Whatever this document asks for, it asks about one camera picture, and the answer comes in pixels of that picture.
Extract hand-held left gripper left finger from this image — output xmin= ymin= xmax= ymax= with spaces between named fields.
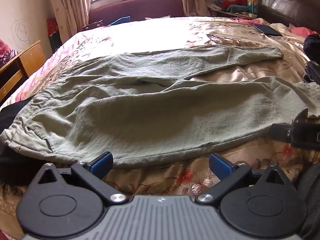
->
xmin=37 ymin=152 xmax=128 ymax=206

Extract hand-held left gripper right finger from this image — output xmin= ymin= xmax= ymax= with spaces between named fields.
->
xmin=195 ymin=153 xmax=287 ymax=205

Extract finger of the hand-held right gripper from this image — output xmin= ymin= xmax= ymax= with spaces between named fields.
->
xmin=269 ymin=123 xmax=294 ymax=143

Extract green pants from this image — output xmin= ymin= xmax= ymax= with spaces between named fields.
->
xmin=0 ymin=44 xmax=320 ymax=167

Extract dark grey cloth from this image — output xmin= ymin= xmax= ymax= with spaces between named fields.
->
xmin=296 ymin=164 xmax=320 ymax=240

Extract dark folded clothes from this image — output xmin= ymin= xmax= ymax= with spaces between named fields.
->
xmin=302 ymin=33 xmax=320 ymax=85

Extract dark flat tablet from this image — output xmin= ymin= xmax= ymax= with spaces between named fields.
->
xmin=252 ymin=24 xmax=283 ymax=37

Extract pink pillow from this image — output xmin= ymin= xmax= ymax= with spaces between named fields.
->
xmin=290 ymin=26 xmax=319 ymax=38

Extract black cloth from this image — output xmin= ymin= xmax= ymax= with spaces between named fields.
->
xmin=0 ymin=97 xmax=52 ymax=188

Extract wooden cabinet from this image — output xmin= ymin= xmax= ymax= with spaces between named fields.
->
xmin=0 ymin=39 xmax=46 ymax=103

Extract dark wooden headboard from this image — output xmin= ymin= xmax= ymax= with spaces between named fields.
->
xmin=257 ymin=0 xmax=320 ymax=35

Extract yellow teal tissue box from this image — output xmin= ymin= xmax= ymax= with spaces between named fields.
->
xmin=244 ymin=0 xmax=258 ymax=14

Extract pile of colourful clothes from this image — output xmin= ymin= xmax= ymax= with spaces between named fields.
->
xmin=209 ymin=0 xmax=250 ymax=18

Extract red hanging cloth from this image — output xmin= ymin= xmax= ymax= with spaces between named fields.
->
xmin=46 ymin=17 xmax=63 ymax=53

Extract floral satin bedspread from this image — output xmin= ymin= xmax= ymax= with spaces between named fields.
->
xmin=0 ymin=16 xmax=320 ymax=240

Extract pink crumpled cloth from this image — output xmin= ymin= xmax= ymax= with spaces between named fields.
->
xmin=0 ymin=39 xmax=18 ymax=67

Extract purple sofa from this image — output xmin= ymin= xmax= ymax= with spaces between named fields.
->
xmin=88 ymin=0 xmax=186 ymax=27

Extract blue cord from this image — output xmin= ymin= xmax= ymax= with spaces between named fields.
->
xmin=108 ymin=16 xmax=131 ymax=26

